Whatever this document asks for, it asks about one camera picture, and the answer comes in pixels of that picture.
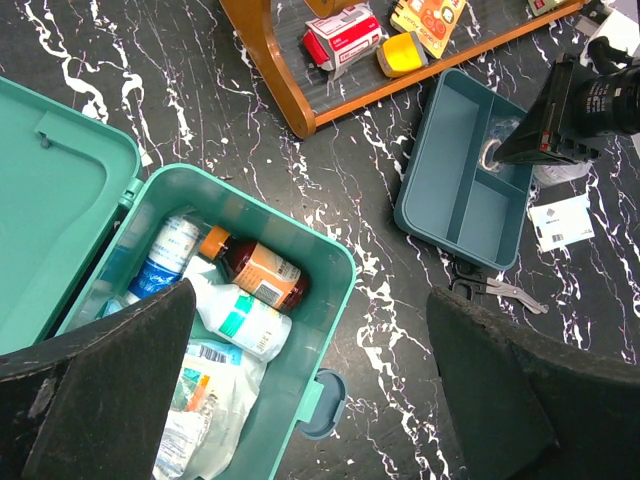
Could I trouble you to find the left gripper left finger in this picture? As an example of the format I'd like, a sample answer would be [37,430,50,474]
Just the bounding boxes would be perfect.
[1,280,195,479]

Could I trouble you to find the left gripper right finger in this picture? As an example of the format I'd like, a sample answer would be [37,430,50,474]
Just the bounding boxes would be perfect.
[426,287,639,479]

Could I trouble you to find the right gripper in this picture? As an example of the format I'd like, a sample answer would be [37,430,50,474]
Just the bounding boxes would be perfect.
[493,54,639,164]

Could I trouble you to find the white tape ring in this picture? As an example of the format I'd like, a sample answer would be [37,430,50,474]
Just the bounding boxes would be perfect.
[479,138,504,175]

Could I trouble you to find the bagged bandage box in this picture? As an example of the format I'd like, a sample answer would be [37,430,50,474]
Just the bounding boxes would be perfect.
[152,339,267,479]

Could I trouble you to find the white spray bottle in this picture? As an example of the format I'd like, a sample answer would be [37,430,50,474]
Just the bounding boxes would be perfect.
[184,256,292,362]

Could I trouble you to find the blue white bandage roll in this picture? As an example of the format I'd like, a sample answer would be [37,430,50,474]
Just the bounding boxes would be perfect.
[124,216,201,305]

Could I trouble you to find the brown medicine bottle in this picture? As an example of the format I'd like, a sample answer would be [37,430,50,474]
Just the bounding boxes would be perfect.
[199,225,311,312]

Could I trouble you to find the white green medicine box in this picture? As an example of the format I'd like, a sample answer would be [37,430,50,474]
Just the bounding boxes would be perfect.
[528,0,564,16]

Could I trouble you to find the red white medicine box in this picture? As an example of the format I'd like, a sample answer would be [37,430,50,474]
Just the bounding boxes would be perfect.
[302,2,386,81]

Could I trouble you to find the clear round container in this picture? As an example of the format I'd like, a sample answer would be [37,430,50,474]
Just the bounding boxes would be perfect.
[533,162,593,188]

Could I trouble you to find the white blue card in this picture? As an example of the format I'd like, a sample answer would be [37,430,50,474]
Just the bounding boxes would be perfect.
[528,194,595,252]

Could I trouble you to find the blue divided tray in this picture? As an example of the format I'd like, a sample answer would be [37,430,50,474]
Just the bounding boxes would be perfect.
[394,69,532,270]

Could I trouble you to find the small black scissors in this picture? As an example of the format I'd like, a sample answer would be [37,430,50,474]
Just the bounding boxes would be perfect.
[450,259,549,315]

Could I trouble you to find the orange snack packet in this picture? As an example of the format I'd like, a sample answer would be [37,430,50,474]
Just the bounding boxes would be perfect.
[390,0,466,59]

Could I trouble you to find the yellow tape measure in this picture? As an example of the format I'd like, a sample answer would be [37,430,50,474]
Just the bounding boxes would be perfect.
[376,32,429,78]

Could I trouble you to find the wooden shelf rack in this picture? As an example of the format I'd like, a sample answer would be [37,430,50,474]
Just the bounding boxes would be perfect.
[221,1,584,139]

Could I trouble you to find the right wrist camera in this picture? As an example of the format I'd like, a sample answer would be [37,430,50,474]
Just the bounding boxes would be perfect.
[577,6,639,55]

